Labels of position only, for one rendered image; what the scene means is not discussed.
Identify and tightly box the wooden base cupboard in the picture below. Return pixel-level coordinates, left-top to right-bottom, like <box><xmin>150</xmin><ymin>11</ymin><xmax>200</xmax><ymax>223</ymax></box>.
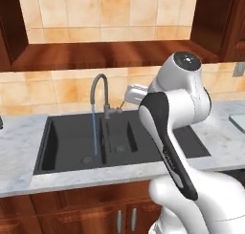
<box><xmin>0</xmin><ymin>194</ymin><xmax>44</xmax><ymax>234</ymax></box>

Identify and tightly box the wooden cupboard door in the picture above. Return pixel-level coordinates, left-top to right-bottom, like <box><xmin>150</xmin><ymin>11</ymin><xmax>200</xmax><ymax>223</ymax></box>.
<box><xmin>44</xmin><ymin>207</ymin><xmax>127</xmax><ymax>234</ymax></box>
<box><xmin>125</xmin><ymin>200</ymin><xmax>163</xmax><ymax>234</ymax></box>

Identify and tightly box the silver cupboard handle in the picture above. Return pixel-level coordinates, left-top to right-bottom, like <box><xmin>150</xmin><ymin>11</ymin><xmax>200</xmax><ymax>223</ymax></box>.
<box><xmin>130</xmin><ymin>207</ymin><xmax>138</xmax><ymax>232</ymax></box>
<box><xmin>117</xmin><ymin>209</ymin><xmax>123</xmax><ymax>234</ymax></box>

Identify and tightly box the grey wall socket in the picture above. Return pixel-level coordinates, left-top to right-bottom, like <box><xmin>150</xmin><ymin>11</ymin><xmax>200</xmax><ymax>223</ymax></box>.
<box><xmin>232</xmin><ymin>61</ymin><xmax>245</xmax><ymax>78</ymax></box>

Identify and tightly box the grey curved tap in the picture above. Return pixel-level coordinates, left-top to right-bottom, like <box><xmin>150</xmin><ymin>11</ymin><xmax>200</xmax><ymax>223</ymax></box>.
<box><xmin>90</xmin><ymin>73</ymin><xmax>124</xmax><ymax>119</ymax></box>

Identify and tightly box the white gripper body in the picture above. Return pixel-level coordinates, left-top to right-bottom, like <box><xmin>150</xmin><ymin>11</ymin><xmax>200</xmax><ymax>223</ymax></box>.
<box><xmin>123</xmin><ymin>83</ymin><xmax>149</xmax><ymax>105</ymax></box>

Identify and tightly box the wooden panel under sink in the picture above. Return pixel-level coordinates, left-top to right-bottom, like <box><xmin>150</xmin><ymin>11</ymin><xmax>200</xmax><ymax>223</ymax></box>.
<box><xmin>30</xmin><ymin>180</ymin><xmax>152</xmax><ymax>215</ymax></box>

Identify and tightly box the blue water stream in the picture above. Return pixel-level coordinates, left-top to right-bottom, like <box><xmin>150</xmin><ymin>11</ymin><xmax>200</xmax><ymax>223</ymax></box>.
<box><xmin>91</xmin><ymin>103</ymin><xmax>99</xmax><ymax>157</ymax></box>

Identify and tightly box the dark grey double sink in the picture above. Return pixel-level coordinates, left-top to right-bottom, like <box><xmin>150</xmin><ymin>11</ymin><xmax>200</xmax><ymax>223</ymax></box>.
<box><xmin>33</xmin><ymin>109</ymin><xmax>212</xmax><ymax>176</ymax></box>

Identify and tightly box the dark wooden wall cupboard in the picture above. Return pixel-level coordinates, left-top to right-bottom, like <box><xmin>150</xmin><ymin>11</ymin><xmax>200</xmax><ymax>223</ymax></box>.
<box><xmin>189</xmin><ymin>0</ymin><xmax>245</xmax><ymax>63</ymax></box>
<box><xmin>0</xmin><ymin>0</ymin><xmax>30</xmax><ymax>66</ymax></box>

